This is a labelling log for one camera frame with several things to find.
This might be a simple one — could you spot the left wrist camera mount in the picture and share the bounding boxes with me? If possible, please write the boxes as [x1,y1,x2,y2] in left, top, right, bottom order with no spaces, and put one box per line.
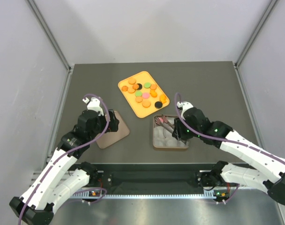
[82,97,104,116]

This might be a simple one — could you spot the white paper cup lower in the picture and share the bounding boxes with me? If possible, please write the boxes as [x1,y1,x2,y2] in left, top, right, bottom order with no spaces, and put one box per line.
[165,138,178,148]

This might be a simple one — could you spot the gold cookie tin box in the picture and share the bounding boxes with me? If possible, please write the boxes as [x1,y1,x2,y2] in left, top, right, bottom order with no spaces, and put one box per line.
[152,114,189,152]

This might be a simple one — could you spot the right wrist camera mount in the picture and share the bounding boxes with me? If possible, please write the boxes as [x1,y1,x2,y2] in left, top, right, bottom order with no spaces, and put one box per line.
[177,101,193,113]

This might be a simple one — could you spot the orange plastic tray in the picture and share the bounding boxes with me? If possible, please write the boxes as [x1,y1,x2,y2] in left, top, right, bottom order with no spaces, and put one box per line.
[118,71,170,118]

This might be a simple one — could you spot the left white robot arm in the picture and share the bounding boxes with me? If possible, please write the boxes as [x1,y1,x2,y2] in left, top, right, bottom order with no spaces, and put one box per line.
[9,110,119,225]

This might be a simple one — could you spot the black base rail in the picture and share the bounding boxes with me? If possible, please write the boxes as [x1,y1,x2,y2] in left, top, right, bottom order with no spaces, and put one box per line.
[85,163,214,195]

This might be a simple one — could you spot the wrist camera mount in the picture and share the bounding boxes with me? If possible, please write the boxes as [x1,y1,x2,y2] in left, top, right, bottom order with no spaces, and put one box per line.
[177,101,193,113]
[82,97,104,116]

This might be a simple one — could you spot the metal tongs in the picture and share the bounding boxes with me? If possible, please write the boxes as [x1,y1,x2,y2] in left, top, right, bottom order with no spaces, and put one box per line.
[154,115,179,142]

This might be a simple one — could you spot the orange cookie right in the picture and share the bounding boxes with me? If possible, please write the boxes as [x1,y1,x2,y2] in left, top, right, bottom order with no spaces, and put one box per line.
[150,84,157,90]

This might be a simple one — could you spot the orange star cookie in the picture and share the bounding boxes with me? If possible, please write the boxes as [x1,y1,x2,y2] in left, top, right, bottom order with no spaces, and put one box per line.
[150,90,158,98]

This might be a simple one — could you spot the black sandwich cookie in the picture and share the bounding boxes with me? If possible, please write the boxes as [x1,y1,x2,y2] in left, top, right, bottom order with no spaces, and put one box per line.
[154,101,163,109]
[133,83,142,90]

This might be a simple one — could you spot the purple cable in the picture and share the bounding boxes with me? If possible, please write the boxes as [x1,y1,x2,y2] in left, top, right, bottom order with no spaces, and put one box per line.
[16,94,109,225]
[174,92,285,204]

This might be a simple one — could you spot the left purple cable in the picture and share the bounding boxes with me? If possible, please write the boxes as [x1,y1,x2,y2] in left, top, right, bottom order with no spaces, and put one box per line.
[16,94,109,225]

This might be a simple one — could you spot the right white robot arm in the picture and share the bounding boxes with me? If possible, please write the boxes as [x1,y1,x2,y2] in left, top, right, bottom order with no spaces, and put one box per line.
[173,102,285,206]

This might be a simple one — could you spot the round orange biscuit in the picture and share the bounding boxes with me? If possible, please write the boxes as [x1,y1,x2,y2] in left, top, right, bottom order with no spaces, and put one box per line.
[142,100,151,108]

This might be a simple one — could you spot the orange round cookie top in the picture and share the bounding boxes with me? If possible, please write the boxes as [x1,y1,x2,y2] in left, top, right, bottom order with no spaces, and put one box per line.
[128,78,136,84]

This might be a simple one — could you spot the orange fish cookie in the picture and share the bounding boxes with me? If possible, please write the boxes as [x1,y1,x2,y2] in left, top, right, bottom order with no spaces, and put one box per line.
[159,94,167,104]

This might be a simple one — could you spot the white paper cup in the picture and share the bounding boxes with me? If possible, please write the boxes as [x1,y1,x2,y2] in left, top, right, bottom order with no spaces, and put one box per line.
[153,127,166,148]
[165,138,178,148]

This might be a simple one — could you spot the orange flower cookie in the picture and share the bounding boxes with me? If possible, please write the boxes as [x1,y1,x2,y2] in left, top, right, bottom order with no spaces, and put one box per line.
[135,96,143,103]

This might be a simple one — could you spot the gold tin lid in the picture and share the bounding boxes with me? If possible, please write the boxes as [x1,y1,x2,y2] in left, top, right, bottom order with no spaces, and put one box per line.
[96,110,130,149]

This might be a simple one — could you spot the orange cookie centre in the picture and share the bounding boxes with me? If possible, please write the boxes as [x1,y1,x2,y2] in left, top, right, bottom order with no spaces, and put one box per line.
[127,84,139,94]

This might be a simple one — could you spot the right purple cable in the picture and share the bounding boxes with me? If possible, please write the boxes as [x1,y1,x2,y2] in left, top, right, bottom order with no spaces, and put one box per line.
[174,92,285,204]

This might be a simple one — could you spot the green cookie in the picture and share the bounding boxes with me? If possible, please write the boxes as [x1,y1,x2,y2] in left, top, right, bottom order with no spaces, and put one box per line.
[144,82,152,89]
[135,90,143,97]

